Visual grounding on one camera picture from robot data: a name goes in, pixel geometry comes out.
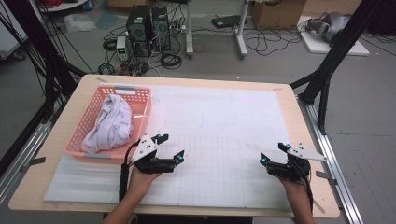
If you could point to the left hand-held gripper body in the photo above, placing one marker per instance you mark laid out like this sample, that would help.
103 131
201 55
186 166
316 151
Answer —
152 166

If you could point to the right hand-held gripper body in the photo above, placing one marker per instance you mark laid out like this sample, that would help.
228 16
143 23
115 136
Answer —
291 171

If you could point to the pink plastic basket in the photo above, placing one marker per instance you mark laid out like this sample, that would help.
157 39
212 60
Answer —
141 105

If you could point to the lilac printed cloth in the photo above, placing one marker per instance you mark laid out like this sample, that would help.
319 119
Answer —
109 124

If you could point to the person's right hand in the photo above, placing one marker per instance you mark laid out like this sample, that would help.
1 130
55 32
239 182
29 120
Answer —
297 188

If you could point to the person's left hand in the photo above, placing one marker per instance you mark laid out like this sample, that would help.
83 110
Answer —
140 183

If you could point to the white grid mat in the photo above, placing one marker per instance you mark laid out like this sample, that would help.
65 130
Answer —
218 109

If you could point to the white bench power supply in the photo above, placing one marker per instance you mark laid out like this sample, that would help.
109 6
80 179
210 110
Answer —
122 48

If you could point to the white floor board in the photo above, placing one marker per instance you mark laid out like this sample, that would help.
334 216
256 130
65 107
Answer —
317 45

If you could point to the slim black computer tower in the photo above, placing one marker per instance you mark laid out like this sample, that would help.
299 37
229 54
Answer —
161 29

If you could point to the white stand leg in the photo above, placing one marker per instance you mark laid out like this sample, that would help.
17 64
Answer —
189 31
241 34

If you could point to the large black computer tower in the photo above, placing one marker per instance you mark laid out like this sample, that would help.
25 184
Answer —
137 29

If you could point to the grey rounded device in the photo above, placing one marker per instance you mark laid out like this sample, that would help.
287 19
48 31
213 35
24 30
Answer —
331 25

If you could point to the blue-grey sheet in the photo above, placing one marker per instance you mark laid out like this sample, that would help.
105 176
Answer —
107 19

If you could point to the brown cardboard box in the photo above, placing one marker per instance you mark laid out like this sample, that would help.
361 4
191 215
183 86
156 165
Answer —
277 14

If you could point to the flat black device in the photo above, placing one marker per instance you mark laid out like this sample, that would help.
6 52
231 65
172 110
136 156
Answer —
227 21

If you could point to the clear plastic bag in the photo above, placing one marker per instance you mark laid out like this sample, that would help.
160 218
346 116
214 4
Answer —
79 22

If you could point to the white round table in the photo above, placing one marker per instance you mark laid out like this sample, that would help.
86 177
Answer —
62 5

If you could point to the white cabinet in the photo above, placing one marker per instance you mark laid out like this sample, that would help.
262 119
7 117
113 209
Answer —
7 37

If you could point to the aluminium rail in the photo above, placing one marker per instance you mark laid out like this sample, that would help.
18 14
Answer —
333 161
25 155

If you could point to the black metal frame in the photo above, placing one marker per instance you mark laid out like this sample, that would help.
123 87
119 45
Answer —
339 46
40 46

